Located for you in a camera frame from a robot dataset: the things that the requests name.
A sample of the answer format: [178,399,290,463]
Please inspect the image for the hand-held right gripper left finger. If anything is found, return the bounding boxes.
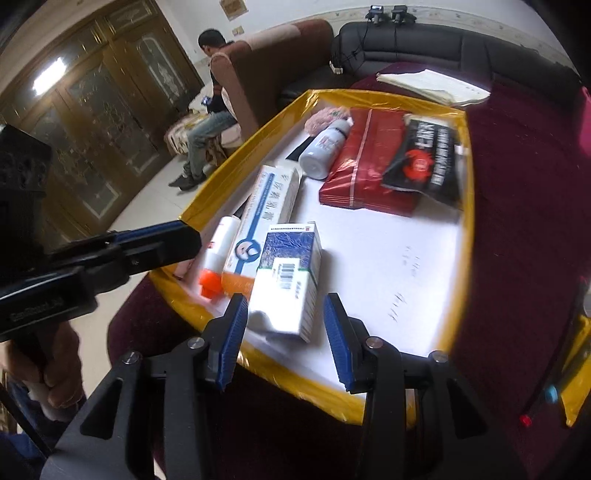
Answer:
[39,293,250,480]

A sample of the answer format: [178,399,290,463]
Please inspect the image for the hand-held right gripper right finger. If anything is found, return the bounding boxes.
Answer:
[323,292,532,480]

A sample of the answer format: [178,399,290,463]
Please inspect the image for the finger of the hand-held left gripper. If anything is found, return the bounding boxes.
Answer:
[48,220,186,259]
[50,223,203,297]

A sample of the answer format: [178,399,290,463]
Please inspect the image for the white tube orange cap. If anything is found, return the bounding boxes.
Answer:
[198,215,242,300]

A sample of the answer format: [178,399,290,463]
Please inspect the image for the white blue green box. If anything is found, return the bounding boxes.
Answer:
[247,220,324,343]

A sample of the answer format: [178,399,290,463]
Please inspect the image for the yellow taped cardboard tray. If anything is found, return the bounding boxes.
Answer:
[150,88,476,425]
[556,316,591,428]

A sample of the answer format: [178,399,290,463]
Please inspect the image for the long white blue box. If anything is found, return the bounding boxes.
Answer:
[221,162,304,302]

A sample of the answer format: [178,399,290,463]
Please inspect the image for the red foil packet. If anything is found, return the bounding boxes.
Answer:
[318,107,428,217]

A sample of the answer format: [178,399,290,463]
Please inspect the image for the white plastic bottle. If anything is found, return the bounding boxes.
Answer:
[298,117,354,181]

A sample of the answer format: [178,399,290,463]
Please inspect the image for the pink fluffy scrunchie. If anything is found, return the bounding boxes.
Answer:
[307,106,347,136]

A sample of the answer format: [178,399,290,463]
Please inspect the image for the black printed packet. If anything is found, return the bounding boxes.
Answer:
[381,113,465,212]

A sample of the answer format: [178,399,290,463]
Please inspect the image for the person's left hand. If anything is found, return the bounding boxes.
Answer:
[0,318,87,408]

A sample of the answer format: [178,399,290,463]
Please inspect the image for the floral cushioned stool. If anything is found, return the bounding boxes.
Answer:
[165,113,243,160]

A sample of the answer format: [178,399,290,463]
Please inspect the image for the ornate wooden doors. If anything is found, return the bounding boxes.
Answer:
[0,0,206,245]

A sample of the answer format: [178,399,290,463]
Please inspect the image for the person's blue clothing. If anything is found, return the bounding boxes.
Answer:
[0,378,70,480]

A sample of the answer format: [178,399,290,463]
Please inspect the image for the black marker red cap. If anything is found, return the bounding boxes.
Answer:
[518,360,561,428]

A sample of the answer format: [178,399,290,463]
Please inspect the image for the brown upholstered chair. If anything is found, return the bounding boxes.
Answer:
[210,18,334,141]

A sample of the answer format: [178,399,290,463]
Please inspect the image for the black marker blue cap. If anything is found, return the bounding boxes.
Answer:
[542,351,578,403]

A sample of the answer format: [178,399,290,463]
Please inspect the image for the white paper notebook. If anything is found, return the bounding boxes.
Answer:
[376,69,491,108]

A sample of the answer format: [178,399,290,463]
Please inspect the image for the black leather sofa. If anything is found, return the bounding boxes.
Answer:
[277,21,583,112]

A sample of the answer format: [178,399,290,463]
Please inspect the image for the black cable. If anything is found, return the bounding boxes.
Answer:
[330,21,375,70]

